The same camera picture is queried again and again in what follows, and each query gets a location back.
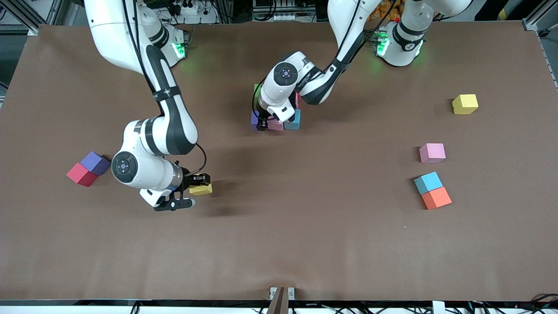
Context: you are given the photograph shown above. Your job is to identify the red foam cube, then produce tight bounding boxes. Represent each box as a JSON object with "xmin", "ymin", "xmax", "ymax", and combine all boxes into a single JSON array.
[{"xmin": 66, "ymin": 163, "xmax": 99, "ymax": 187}]

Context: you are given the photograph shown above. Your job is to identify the white power strip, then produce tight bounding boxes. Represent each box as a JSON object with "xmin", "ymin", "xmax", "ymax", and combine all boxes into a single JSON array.
[{"xmin": 174, "ymin": 3, "xmax": 218, "ymax": 24}]

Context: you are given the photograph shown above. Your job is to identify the orange snack bags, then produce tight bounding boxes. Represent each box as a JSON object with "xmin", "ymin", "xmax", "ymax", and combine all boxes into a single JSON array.
[{"xmin": 371, "ymin": 0, "xmax": 401, "ymax": 21}]

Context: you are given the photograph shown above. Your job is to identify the brown table cover sheet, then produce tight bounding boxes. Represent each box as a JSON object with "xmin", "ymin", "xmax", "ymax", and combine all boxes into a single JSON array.
[{"xmin": 0, "ymin": 22, "xmax": 558, "ymax": 301}]

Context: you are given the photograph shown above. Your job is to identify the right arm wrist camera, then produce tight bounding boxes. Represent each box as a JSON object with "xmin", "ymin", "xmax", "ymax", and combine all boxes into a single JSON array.
[{"xmin": 154, "ymin": 197, "xmax": 197, "ymax": 212}]

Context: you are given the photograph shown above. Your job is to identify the metal table edge bracket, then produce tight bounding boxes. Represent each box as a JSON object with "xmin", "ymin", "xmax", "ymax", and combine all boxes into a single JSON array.
[{"xmin": 269, "ymin": 287, "xmax": 296, "ymax": 314}]

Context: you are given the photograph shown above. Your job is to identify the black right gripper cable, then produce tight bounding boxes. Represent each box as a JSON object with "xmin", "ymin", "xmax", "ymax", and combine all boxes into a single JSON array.
[{"xmin": 192, "ymin": 143, "xmax": 208, "ymax": 175}]

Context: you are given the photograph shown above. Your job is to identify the light blue foam cube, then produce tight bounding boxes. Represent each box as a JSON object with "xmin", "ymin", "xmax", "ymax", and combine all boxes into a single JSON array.
[
  {"xmin": 284, "ymin": 109, "xmax": 301, "ymax": 130},
  {"xmin": 414, "ymin": 171, "xmax": 444, "ymax": 195}
]

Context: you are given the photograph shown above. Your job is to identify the orange foam cube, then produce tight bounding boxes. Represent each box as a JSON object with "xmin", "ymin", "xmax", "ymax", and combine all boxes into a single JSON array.
[{"xmin": 422, "ymin": 187, "xmax": 453, "ymax": 210}]

